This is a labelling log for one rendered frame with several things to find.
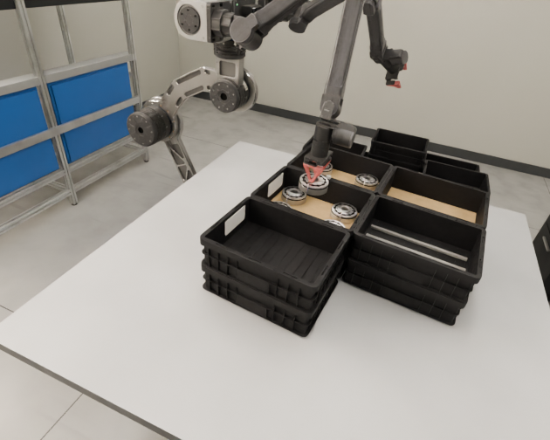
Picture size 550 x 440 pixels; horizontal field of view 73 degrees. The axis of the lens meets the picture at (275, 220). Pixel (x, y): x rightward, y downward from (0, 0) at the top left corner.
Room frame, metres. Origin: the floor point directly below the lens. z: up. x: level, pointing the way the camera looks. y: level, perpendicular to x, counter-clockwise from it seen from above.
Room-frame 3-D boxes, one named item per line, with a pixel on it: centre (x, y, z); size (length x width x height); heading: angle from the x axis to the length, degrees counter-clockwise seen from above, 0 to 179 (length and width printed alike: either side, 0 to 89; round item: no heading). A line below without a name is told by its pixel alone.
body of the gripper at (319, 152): (1.14, -0.12, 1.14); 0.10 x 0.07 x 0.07; 155
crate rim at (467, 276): (1.04, -0.50, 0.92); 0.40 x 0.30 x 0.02; 65
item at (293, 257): (0.93, -0.01, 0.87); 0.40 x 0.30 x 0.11; 65
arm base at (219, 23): (1.38, 0.24, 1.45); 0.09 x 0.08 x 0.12; 161
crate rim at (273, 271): (0.93, -0.01, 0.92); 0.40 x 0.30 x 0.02; 65
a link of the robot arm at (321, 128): (1.14, -0.13, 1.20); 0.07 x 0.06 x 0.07; 70
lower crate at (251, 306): (0.93, -0.01, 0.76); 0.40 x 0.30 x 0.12; 65
